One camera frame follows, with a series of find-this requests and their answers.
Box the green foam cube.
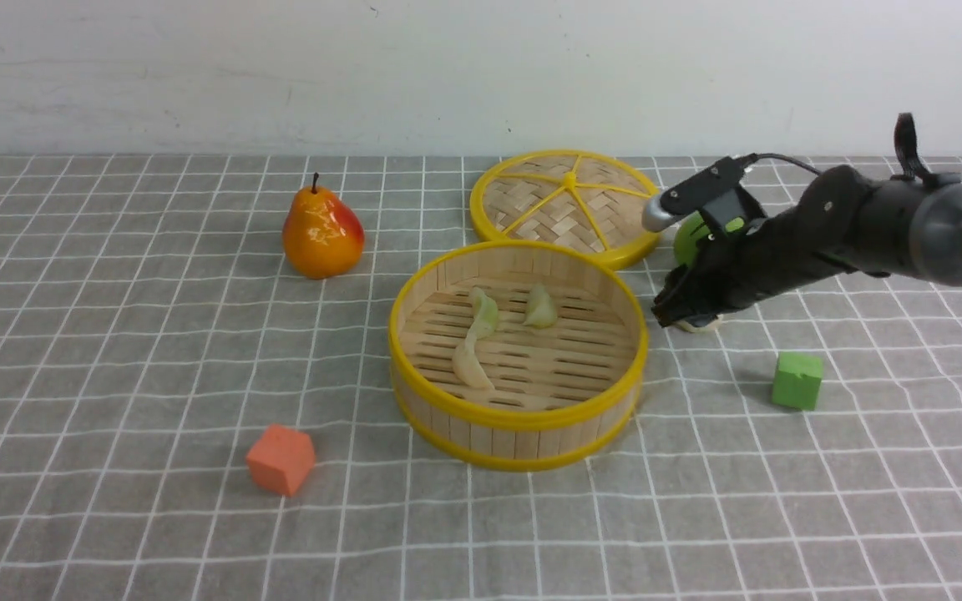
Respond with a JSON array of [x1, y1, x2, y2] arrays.
[[771, 351, 824, 411]]

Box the orange foam cube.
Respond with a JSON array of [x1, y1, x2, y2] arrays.
[[246, 423, 316, 497]]

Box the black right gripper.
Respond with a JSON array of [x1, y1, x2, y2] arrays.
[[652, 200, 858, 327]]

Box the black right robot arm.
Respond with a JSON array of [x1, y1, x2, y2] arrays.
[[642, 157, 962, 327]]

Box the bamboo steamer lid yellow rim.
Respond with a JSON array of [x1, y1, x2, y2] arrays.
[[468, 149, 661, 270]]

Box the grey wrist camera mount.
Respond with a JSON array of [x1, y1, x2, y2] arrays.
[[640, 154, 772, 245]]

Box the bamboo steamer tray yellow rim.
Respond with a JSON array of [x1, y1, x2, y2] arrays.
[[387, 240, 649, 471]]

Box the black right camera cable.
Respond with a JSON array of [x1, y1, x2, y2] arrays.
[[740, 113, 962, 189]]

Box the grey checked tablecloth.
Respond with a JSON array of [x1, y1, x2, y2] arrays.
[[0, 155, 962, 600]]

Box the pale dumpling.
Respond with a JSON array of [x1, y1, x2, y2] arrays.
[[523, 282, 558, 330]]

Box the white dumpling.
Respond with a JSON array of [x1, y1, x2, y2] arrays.
[[676, 315, 724, 334], [452, 331, 495, 391]]

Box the orange toy pear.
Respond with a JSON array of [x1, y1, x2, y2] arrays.
[[281, 174, 364, 280]]

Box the green toy watermelon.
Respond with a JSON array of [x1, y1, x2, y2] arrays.
[[673, 212, 714, 265]]

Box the greenish dumpling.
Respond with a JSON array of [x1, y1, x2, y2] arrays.
[[468, 286, 499, 340]]

